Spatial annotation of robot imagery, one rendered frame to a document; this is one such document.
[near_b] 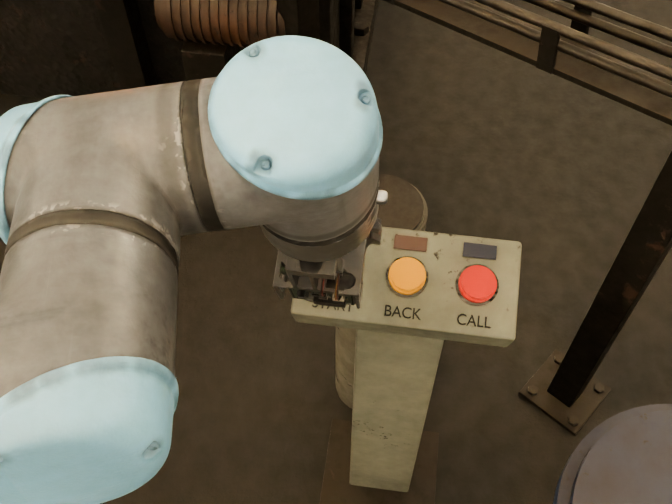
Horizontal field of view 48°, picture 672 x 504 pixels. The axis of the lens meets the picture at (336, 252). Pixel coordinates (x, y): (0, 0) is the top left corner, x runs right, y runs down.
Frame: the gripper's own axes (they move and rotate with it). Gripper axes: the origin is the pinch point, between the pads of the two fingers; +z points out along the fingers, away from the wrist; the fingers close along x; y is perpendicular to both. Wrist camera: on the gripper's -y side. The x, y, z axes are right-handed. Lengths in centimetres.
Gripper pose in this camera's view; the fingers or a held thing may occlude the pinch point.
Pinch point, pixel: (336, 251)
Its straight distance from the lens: 76.1
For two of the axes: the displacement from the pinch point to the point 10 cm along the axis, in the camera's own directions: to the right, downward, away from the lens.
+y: -1.3, 9.6, -2.6
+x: 9.9, 1.1, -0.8
